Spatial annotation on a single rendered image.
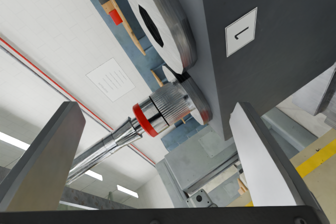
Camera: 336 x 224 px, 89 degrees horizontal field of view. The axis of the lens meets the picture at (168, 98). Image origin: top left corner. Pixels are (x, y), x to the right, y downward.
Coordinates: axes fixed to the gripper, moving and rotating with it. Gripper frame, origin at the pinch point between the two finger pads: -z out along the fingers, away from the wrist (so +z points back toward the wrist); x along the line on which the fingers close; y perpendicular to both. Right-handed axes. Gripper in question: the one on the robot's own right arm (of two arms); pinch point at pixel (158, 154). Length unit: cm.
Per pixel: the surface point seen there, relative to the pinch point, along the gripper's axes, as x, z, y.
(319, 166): -101, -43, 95
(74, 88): 226, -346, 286
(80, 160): 9.1, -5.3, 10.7
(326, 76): -24.9, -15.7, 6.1
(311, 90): -26.0, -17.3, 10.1
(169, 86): -1.2, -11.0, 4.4
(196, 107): -3.8, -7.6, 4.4
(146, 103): 1.6, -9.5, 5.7
